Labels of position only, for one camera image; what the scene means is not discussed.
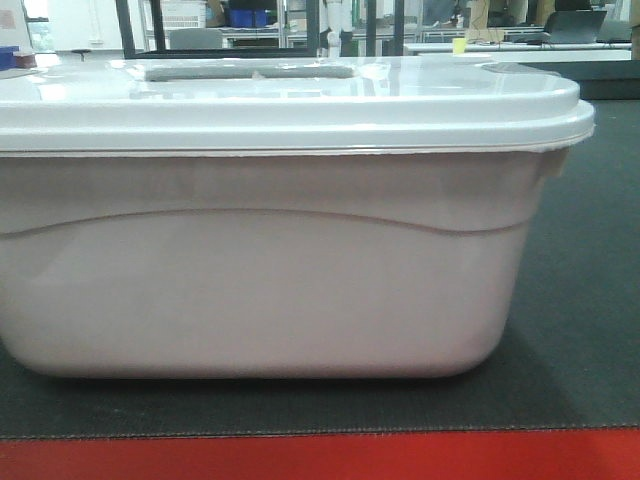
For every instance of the black metal frame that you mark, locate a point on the black metal frame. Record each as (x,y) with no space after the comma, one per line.
(295,29)

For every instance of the white background table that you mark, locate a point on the white background table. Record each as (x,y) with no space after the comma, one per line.
(506,51)

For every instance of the yellow cup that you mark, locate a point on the yellow cup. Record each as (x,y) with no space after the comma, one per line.
(459,45)

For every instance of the dark grey floor mat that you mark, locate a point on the dark grey floor mat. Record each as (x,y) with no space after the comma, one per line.
(568,356)

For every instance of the white plastic storage bin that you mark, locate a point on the white plastic storage bin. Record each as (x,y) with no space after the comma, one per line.
(282,266)

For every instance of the blue crate in background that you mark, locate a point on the blue crate in background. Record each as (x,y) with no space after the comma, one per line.
(248,18)

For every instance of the white bin lid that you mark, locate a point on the white bin lid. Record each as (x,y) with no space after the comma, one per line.
(291,106)

